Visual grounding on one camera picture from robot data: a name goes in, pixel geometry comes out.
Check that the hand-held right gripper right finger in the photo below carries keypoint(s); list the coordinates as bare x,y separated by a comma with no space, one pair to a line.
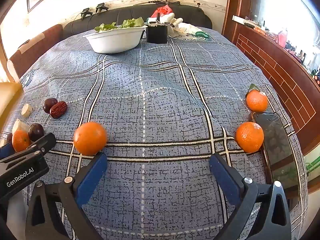
225,177

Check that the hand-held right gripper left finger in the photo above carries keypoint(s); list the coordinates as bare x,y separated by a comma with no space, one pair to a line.
92,177

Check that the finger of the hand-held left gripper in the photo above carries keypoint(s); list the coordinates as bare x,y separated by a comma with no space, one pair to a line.
41,142
5,151

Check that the small orange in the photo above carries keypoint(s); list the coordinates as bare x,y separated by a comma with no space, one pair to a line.
20,140

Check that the white fruit chunk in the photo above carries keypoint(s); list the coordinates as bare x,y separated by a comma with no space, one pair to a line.
20,126

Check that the large orange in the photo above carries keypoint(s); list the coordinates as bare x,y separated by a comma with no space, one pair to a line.
90,138

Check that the small dark purple plum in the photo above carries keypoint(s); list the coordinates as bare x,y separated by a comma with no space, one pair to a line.
9,138

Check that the banana slice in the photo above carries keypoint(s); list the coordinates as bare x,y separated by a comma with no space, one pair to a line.
26,110

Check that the red date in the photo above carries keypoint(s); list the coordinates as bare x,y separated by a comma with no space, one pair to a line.
58,109

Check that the yellow box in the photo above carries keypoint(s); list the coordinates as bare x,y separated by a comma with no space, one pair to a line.
7,100

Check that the black smartphone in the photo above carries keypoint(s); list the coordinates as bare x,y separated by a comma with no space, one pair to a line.
275,150

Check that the orange with green leaf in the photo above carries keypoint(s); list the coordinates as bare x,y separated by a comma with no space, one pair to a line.
256,101

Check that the brown sofa cushion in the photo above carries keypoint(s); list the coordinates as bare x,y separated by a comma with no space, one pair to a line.
32,50

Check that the blue plaid blanket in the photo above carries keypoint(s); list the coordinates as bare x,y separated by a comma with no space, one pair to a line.
160,100

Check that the white bowl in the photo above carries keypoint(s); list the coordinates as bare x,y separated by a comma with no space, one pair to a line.
115,41

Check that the wooden cabinet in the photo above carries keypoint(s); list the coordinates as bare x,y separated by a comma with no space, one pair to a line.
280,65

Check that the black handheld device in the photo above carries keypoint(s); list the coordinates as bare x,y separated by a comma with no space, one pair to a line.
100,7
85,12

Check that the green lettuce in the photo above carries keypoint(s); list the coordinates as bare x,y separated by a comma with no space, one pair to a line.
117,25

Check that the white cloth gloves pile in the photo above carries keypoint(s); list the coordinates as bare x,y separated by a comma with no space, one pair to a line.
200,34

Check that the black sofa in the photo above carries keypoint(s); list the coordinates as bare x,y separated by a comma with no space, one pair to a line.
130,13

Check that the black box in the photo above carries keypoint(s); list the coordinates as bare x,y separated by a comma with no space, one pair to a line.
156,33

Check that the red plastic bag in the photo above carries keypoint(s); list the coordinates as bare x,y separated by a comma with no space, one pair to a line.
162,10

